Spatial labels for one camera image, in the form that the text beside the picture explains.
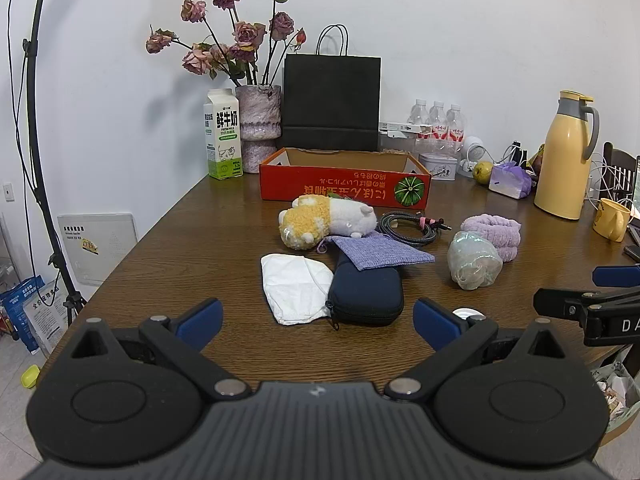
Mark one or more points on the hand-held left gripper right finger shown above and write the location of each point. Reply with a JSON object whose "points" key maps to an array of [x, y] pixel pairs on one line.
{"points": [[436, 323]]}

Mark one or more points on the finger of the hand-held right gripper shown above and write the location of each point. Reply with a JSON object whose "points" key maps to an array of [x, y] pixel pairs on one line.
{"points": [[617, 276], [560, 302]]}

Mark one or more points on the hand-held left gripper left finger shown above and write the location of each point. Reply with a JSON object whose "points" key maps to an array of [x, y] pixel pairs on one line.
{"points": [[197, 322]]}

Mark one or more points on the iridescent plastic wrap ball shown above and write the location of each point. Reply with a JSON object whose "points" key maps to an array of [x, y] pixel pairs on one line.
{"points": [[472, 262]]}

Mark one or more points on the navy zip case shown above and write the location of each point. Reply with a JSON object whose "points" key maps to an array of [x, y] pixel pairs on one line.
{"points": [[365, 295]]}

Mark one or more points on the purple woven fabric pouch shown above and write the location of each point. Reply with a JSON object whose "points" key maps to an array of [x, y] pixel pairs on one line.
{"points": [[385, 252]]}

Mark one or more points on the purple fluffy headband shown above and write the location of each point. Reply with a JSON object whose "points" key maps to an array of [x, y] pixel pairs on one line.
{"points": [[497, 232]]}

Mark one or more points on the white cloth bag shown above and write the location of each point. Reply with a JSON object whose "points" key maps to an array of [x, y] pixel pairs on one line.
{"points": [[295, 285]]}

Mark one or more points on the yellow and white plush toy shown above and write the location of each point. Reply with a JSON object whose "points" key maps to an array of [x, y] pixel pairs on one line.
{"points": [[320, 220]]}

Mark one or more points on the red cardboard box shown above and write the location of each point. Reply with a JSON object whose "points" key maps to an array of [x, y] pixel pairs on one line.
{"points": [[345, 185]]}

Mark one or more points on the black phone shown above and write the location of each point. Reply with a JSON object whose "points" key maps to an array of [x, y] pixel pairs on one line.
{"points": [[633, 253]]}

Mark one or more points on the small white round lid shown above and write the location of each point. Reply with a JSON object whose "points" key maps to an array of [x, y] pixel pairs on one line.
{"points": [[469, 314]]}

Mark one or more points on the yellow mug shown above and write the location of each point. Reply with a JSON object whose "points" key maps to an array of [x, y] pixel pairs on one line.
{"points": [[610, 220]]}

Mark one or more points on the cardboard waste bin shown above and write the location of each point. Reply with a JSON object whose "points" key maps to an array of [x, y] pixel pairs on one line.
{"points": [[620, 400]]}

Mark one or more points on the dark wooden chair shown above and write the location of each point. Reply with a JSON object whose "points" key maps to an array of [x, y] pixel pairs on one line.
{"points": [[620, 165]]}

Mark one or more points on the yellow thermos jug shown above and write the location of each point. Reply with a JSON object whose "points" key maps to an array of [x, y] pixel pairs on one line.
{"points": [[562, 170]]}

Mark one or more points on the purple tissue pack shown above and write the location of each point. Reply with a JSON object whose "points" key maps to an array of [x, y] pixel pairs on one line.
{"points": [[507, 180]]}

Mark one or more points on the colourful snack bag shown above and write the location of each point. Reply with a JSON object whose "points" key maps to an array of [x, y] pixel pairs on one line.
{"points": [[537, 157]]}

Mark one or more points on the green apple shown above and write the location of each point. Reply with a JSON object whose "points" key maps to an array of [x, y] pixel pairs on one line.
{"points": [[483, 172]]}

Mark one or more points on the black charger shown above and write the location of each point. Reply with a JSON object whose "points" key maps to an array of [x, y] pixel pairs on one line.
{"points": [[516, 152]]}

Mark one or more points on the white metal tin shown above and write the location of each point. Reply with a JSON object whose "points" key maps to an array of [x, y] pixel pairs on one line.
{"points": [[440, 166]]}

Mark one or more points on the blue and white bag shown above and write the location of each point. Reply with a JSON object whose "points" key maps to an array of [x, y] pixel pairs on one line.
{"points": [[35, 317]]}

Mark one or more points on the small white fan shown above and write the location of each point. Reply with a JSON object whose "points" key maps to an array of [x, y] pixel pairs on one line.
{"points": [[479, 152]]}

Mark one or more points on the yellow-green floor object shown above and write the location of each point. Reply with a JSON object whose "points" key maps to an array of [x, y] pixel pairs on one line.
{"points": [[30, 376]]}

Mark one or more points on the green and white milk carton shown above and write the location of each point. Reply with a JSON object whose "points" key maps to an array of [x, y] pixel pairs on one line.
{"points": [[223, 135]]}

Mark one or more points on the flat white carton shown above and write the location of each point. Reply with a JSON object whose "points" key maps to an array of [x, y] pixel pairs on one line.
{"points": [[402, 127]]}

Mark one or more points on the clear water bottle red label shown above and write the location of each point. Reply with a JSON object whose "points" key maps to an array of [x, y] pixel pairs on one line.
{"points": [[456, 122], [438, 120], [417, 112]]}

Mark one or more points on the pink marbled vase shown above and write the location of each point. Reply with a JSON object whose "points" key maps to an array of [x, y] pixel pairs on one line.
{"points": [[257, 115]]}

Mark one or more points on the black light stand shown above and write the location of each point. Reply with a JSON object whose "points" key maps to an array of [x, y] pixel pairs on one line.
{"points": [[37, 160]]}

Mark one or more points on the black paper bag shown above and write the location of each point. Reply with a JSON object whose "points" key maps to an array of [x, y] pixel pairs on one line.
{"points": [[332, 100]]}

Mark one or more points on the dried pink roses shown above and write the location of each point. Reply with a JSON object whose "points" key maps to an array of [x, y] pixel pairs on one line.
{"points": [[245, 35]]}

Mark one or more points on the white wall panel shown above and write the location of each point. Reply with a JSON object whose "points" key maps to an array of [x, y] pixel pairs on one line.
{"points": [[95, 250]]}

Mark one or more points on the white wall socket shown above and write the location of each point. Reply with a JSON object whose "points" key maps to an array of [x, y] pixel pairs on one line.
{"points": [[7, 192]]}

